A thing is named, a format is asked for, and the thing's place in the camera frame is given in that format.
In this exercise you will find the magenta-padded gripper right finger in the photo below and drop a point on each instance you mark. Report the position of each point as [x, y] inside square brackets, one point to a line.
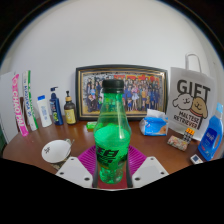
[150, 171]

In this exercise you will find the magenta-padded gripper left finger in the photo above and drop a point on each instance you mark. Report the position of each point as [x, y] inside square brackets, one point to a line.
[75, 171]

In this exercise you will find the green plastic drink bottle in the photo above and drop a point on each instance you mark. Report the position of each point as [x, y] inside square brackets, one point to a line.
[111, 143]

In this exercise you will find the patterned paper cup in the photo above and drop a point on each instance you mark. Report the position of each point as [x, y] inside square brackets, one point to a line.
[55, 151]

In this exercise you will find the thin grey stick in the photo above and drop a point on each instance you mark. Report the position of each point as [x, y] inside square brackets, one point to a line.
[69, 142]

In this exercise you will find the flat round red coaster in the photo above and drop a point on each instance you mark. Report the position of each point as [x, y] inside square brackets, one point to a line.
[122, 185]

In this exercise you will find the patterned snack packet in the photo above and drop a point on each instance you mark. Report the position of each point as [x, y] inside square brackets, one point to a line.
[177, 143]

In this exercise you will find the blue tissue pack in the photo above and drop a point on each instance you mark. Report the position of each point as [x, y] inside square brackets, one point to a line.
[154, 126]

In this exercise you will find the white remote control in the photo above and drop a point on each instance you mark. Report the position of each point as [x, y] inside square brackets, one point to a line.
[196, 159]

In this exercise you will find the small green box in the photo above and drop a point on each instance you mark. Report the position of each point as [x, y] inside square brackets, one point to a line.
[90, 125]

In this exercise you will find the puzzle cube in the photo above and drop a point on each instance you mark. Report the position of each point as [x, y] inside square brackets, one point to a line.
[188, 136]

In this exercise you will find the amber pump bottle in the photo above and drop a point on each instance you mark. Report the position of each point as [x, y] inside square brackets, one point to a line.
[70, 113]

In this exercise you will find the dark blue pump bottle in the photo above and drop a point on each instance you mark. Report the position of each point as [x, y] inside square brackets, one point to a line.
[56, 110]

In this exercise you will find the white bottle with blue cap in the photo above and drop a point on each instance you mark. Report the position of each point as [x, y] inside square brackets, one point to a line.
[44, 113]

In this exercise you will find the blue detergent bottle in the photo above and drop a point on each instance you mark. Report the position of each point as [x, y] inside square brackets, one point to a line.
[210, 136]

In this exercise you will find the framed group picture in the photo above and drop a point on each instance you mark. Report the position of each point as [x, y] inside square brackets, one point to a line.
[146, 90]

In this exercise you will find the green and white tube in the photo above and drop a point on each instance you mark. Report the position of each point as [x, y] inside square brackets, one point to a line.
[30, 103]

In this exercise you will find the white paper gift bag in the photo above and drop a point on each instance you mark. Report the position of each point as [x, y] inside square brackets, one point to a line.
[191, 96]

